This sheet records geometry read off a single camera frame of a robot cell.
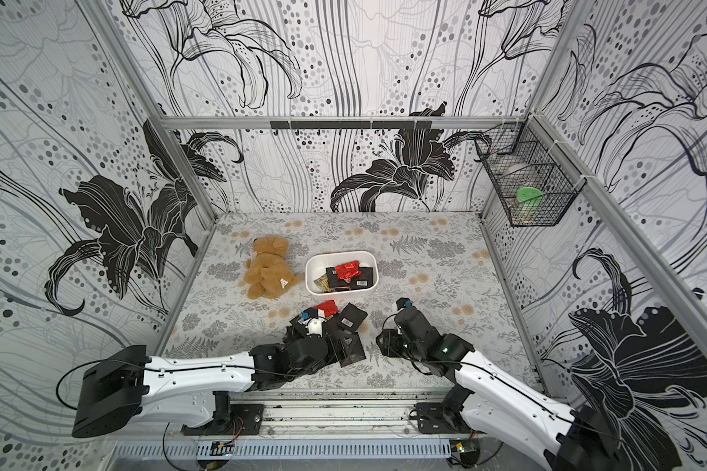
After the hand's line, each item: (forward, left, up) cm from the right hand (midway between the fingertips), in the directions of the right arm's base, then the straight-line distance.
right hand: (385, 338), depth 80 cm
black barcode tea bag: (+9, +10, -6) cm, 15 cm away
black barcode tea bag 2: (+21, +7, -3) cm, 22 cm away
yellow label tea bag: (+21, +20, -5) cm, 30 cm away
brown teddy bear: (+18, +35, +6) cm, 40 cm away
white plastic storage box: (+27, +22, -2) cm, 35 cm away
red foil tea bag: (+24, +12, -2) cm, 27 cm away
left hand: (-3, +9, 0) cm, 10 cm away
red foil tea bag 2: (+12, +17, -6) cm, 22 cm away
